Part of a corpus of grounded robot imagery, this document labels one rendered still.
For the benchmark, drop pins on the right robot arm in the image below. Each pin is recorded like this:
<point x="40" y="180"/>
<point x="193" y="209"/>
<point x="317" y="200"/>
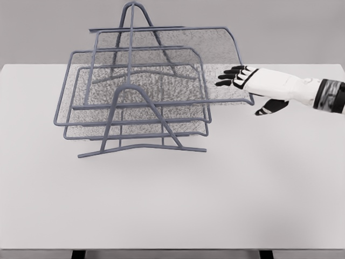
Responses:
<point x="320" y="93"/>

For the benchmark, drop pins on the large grey mesh tray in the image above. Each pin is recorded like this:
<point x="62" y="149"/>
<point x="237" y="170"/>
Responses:
<point x="221" y="43"/>

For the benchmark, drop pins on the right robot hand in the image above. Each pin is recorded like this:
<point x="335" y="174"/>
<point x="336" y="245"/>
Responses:
<point x="265" y="82"/>

